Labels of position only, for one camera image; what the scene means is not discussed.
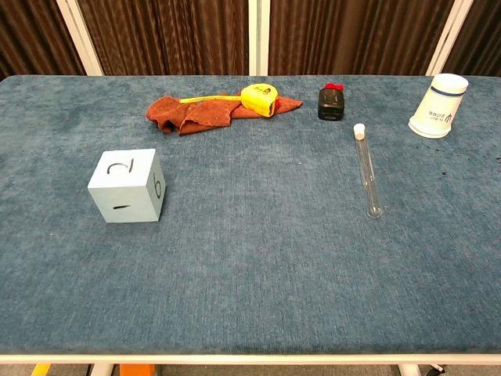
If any white table frame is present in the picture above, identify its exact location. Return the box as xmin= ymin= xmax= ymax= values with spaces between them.
xmin=0 ymin=353 xmax=501 ymax=376

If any glass test tube white stopper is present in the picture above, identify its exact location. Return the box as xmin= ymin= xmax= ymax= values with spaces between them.
xmin=353 ymin=123 xmax=383 ymax=219

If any white paper cup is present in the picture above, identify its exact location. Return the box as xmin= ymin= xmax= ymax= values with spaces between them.
xmin=408 ymin=73 xmax=470 ymax=139

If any blue fabric table cover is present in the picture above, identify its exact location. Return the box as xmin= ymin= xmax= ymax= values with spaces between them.
xmin=0 ymin=74 xmax=501 ymax=356

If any white frame post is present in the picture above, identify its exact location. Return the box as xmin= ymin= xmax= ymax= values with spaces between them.
xmin=247 ymin=0 xmax=270 ymax=77
xmin=425 ymin=0 xmax=477 ymax=77
xmin=56 ymin=0 xmax=105 ymax=77

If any light blue small box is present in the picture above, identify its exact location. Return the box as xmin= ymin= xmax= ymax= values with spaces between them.
xmin=87 ymin=148 xmax=167 ymax=224

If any black bottle red cap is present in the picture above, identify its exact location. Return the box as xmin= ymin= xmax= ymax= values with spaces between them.
xmin=317 ymin=81 xmax=349 ymax=121

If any yellow tape measure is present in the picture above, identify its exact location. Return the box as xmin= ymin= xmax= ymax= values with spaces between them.
xmin=178 ymin=83 xmax=280 ymax=118

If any brown crumpled cloth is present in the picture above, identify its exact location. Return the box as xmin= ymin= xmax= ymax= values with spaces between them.
xmin=145 ymin=92 xmax=305 ymax=136

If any brown pleated curtain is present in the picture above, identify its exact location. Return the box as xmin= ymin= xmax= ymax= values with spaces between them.
xmin=444 ymin=0 xmax=501 ymax=78
xmin=268 ymin=0 xmax=457 ymax=77
xmin=0 ymin=0 xmax=85 ymax=79
xmin=76 ymin=0 xmax=251 ymax=77

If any orange box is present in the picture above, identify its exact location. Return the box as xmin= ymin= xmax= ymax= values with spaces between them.
xmin=119 ymin=363 xmax=156 ymax=376

